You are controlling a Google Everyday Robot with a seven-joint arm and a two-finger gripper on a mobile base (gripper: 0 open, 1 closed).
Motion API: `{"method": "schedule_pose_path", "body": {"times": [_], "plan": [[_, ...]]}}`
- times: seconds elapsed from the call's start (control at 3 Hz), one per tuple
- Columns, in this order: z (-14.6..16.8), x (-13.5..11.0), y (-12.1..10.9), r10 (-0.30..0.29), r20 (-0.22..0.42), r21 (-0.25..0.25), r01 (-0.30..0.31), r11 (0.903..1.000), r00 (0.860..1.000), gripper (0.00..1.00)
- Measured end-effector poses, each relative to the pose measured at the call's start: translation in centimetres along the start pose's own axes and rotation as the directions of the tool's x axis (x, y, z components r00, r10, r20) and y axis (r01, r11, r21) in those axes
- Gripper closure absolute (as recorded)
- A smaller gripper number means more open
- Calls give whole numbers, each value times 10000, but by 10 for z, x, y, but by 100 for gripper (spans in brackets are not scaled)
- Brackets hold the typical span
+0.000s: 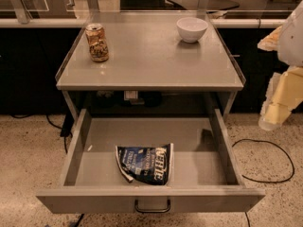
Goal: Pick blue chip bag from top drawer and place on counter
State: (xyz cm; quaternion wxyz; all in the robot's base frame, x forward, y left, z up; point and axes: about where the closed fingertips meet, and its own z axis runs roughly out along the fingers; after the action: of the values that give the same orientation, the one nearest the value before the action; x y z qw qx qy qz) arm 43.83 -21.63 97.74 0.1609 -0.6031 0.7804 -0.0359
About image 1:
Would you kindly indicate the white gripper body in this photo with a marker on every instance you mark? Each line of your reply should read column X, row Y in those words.
column 292, row 43

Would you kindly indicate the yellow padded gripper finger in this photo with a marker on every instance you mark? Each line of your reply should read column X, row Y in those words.
column 270, row 42

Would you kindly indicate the blue Kettle chip bag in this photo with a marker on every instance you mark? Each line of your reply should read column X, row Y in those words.
column 150, row 165

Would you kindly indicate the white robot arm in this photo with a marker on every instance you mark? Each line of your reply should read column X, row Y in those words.
column 290, row 43

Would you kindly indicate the grey open drawer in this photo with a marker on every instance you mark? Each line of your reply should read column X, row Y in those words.
column 204, row 176

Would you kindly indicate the grey cabinet counter unit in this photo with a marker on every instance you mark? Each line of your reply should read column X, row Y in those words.
column 146, row 53

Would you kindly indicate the white ceramic bowl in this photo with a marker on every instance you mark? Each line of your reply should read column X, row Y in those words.
column 191, row 29

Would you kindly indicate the gold soda can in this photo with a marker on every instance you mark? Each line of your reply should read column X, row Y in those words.
column 98, row 49

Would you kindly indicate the white horizontal rail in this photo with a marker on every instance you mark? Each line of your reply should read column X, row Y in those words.
column 219, row 23

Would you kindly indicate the black drawer handle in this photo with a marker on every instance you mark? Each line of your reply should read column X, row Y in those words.
column 151, row 206

